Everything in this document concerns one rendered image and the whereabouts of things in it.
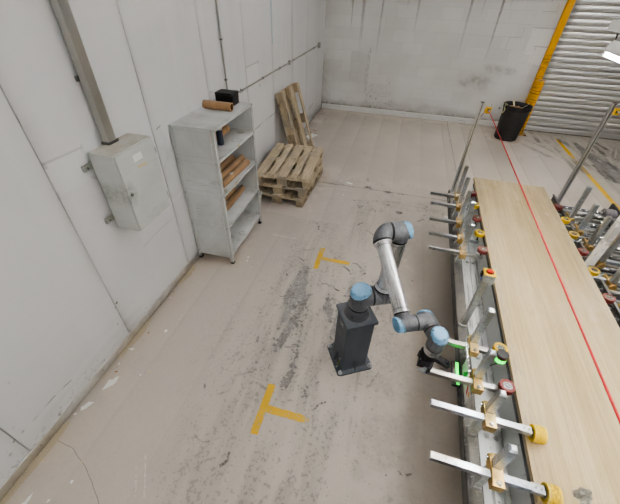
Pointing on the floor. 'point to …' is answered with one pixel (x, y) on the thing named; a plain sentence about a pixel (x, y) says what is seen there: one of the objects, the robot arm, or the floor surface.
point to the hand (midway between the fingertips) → (425, 372)
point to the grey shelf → (197, 154)
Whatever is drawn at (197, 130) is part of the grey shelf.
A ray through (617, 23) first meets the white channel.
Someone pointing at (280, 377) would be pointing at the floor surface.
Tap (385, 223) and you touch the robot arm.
